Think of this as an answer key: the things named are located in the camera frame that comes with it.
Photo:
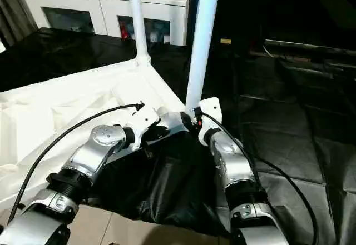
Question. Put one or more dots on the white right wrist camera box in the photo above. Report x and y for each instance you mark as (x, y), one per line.
(211, 109)

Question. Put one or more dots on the white patterned jug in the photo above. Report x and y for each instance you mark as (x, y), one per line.
(154, 35)

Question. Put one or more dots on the grey curtain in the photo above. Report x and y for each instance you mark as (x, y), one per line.
(14, 14)

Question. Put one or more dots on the red bottle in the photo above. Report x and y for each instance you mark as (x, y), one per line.
(124, 29)

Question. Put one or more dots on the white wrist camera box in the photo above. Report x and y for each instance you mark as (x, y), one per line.
(211, 109)
(142, 120)

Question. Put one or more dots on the white plastic table top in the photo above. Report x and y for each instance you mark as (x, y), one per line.
(69, 95)

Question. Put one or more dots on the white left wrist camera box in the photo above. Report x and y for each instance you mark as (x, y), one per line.
(142, 120)

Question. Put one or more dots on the black work mat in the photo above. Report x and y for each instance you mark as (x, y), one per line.
(278, 131)

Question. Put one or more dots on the white sideboard cabinet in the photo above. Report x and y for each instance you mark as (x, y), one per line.
(97, 0)

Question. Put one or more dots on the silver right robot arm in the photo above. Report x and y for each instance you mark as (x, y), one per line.
(231, 156)

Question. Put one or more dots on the small gold label plate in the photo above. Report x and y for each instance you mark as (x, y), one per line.
(225, 40)

